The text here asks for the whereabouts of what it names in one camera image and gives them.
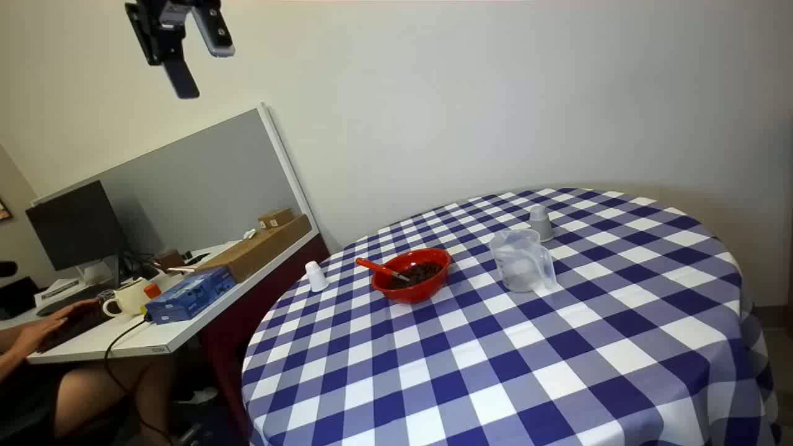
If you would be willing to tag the blue box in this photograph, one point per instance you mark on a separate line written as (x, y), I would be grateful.
(188, 299)

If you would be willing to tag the small orange object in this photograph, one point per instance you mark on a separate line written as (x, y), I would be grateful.
(151, 290)

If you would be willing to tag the person bare leg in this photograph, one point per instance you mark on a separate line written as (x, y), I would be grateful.
(91, 396)

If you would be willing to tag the person right forearm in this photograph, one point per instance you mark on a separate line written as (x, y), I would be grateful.
(14, 357)

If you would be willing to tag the dark red desk panel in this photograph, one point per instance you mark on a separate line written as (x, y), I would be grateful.
(239, 331)

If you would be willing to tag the blue white checkered tablecloth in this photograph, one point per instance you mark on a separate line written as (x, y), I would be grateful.
(512, 354)

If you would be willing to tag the red plastic spoon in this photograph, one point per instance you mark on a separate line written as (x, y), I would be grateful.
(372, 266)

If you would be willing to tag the black computer monitor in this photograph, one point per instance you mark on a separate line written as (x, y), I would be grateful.
(74, 225)

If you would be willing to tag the black keyboard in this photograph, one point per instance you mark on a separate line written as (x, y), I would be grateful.
(78, 325)

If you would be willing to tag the person right hand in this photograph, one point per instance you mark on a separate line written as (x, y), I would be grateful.
(57, 322)

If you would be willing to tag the white papers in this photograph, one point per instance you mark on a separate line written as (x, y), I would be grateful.
(57, 287)

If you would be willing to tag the small wall picture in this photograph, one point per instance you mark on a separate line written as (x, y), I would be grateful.
(3, 211)

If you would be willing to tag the small clear shaker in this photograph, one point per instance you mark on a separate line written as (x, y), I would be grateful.
(540, 224)

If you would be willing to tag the white mug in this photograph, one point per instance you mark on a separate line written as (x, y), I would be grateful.
(128, 299)

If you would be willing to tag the flat brown cardboard box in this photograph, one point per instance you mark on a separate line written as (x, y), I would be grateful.
(255, 251)

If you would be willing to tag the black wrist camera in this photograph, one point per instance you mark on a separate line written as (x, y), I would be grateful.
(145, 33)

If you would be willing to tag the red plastic bowl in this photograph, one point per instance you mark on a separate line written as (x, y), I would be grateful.
(413, 287)

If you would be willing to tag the black desk device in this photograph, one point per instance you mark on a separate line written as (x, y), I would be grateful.
(16, 299)

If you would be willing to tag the white office desk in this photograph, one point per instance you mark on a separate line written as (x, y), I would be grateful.
(164, 338)

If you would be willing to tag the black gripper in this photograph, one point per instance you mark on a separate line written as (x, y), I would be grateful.
(175, 16)

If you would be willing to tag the grey partition panel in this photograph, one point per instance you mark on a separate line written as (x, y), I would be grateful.
(206, 182)

